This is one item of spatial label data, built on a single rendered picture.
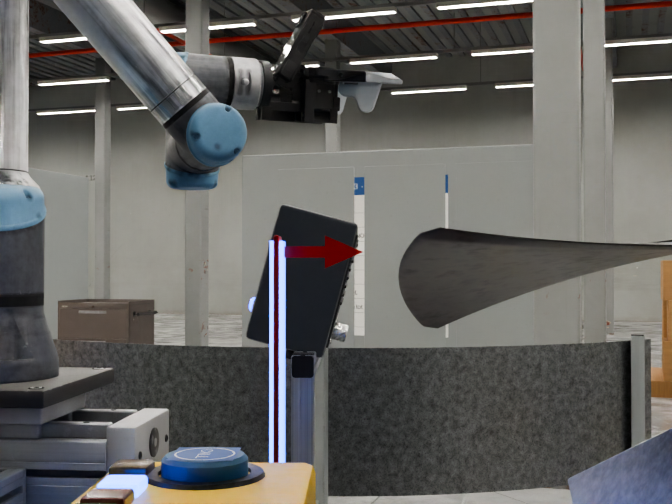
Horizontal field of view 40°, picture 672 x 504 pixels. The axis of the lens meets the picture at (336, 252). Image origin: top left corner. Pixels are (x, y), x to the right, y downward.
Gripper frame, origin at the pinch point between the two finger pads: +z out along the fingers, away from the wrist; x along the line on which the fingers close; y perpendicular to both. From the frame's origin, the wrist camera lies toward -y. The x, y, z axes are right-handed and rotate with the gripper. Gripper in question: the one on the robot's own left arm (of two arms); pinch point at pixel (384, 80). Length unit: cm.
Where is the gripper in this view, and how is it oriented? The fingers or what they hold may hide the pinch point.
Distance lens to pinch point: 144.7
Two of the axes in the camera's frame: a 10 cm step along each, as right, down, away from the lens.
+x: 3.4, 1.2, -9.3
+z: 9.4, 0.1, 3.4
